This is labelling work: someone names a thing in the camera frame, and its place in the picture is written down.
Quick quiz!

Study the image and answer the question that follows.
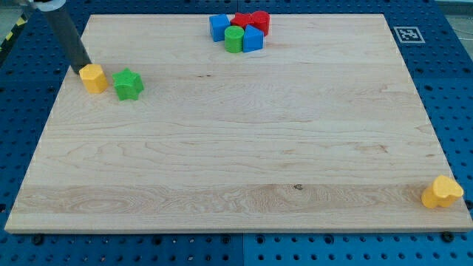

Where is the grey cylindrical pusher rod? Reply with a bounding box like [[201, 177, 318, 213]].
[[38, 1, 92, 74]]

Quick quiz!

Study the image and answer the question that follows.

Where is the yellow hexagon block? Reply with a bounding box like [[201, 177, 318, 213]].
[[79, 64, 109, 94]]

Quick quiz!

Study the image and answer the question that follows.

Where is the green star block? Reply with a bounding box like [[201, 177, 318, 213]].
[[112, 68, 144, 100]]

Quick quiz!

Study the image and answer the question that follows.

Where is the red star block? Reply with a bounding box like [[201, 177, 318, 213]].
[[230, 13, 253, 30]]

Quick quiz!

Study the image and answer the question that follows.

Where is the blue cube block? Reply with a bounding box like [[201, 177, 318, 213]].
[[209, 14, 231, 42]]

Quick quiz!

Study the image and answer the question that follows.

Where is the green cylinder block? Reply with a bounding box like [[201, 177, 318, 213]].
[[224, 26, 245, 53]]

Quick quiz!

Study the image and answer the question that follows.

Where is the blue triangular block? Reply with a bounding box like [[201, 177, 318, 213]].
[[242, 25, 264, 52]]

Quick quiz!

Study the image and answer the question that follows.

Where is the red cylinder block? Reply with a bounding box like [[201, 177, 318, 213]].
[[251, 10, 270, 36]]

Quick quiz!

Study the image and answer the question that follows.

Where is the light wooden board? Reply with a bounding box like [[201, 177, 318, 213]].
[[5, 14, 472, 234]]

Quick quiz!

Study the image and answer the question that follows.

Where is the white fiducial marker tag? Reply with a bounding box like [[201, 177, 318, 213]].
[[393, 26, 425, 44]]

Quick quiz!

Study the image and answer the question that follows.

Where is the yellow heart block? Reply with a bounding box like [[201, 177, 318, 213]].
[[421, 175, 464, 208]]

